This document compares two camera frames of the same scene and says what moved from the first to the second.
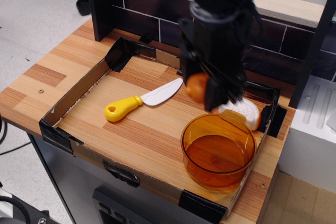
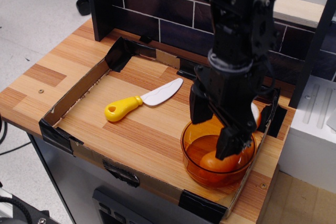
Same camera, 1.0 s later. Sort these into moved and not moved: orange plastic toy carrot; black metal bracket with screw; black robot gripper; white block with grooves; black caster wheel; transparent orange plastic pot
Moved: orange plastic toy carrot; black robot gripper
Not moved: black caster wheel; white block with grooves; transparent orange plastic pot; black metal bracket with screw
